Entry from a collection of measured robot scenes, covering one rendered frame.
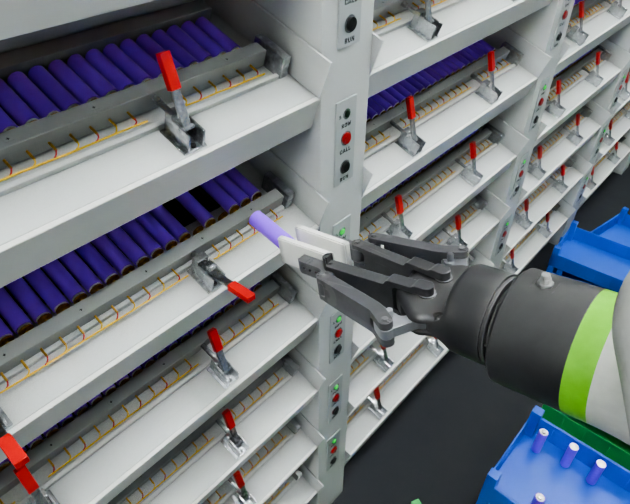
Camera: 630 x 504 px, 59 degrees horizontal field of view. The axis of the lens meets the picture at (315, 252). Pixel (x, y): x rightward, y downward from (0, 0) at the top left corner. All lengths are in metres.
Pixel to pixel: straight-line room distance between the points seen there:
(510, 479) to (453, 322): 0.81
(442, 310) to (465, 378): 1.32
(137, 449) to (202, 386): 0.12
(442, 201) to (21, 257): 0.85
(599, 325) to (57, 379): 0.50
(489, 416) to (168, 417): 1.09
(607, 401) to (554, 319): 0.06
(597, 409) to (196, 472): 0.69
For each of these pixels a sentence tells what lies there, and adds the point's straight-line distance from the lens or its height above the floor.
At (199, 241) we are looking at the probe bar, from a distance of 0.69.
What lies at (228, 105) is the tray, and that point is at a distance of 0.63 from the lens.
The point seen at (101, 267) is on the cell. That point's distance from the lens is 0.67.
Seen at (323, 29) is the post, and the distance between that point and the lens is 0.65.
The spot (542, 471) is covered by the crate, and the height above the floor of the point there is 0.32.
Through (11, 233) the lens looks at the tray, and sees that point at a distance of 0.51.
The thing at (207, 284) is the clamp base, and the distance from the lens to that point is 0.67.
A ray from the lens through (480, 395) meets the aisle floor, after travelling 1.73.
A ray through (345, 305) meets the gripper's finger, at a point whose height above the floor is 1.01.
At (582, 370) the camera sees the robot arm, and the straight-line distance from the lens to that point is 0.39.
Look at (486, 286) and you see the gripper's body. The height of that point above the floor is 1.07.
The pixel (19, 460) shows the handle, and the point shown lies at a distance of 0.56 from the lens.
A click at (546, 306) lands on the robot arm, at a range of 0.41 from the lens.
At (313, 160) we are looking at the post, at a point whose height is 0.98.
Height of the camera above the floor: 1.35
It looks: 40 degrees down
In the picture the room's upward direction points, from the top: straight up
